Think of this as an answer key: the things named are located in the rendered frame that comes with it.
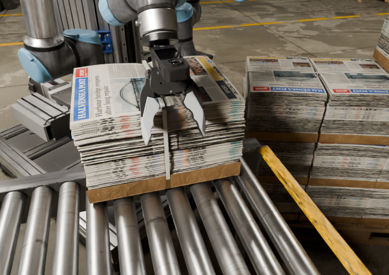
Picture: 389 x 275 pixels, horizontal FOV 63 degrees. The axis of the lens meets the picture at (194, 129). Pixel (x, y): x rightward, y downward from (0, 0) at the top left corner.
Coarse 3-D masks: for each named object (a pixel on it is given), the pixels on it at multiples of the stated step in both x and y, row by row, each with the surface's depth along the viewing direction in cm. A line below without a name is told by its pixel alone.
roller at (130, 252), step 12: (120, 204) 75; (132, 204) 76; (120, 216) 72; (132, 216) 73; (120, 228) 70; (132, 228) 69; (120, 240) 67; (132, 240) 67; (120, 252) 65; (132, 252) 64; (120, 264) 63; (132, 264) 62; (144, 264) 64
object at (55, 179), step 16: (256, 144) 95; (256, 160) 97; (32, 176) 83; (48, 176) 83; (64, 176) 83; (80, 176) 83; (256, 176) 100; (0, 192) 78; (80, 192) 85; (160, 192) 93; (0, 208) 80; (80, 208) 88
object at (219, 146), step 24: (192, 72) 82; (216, 72) 82; (216, 96) 71; (240, 96) 72; (192, 120) 69; (216, 120) 71; (240, 120) 73; (192, 144) 73; (216, 144) 76; (240, 144) 78; (192, 168) 77
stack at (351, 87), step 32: (256, 64) 140; (288, 64) 140; (320, 64) 140; (352, 64) 140; (256, 96) 120; (288, 96) 119; (320, 96) 118; (352, 96) 117; (384, 96) 116; (256, 128) 128; (288, 128) 127; (320, 128) 128; (352, 128) 124; (384, 128) 123; (288, 160) 135; (320, 160) 133; (352, 160) 132; (384, 160) 131; (288, 192) 146; (320, 192) 143; (352, 192) 142; (384, 192) 141; (288, 224) 156; (352, 224) 156
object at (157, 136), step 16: (144, 80) 79; (160, 112) 66; (176, 112) 67; (160, 128) 69; (176, 128) 70; (160, 144) 71; (176, 144) 72; (160, 160) 74; (176, 160) 75; (160, 176) 76
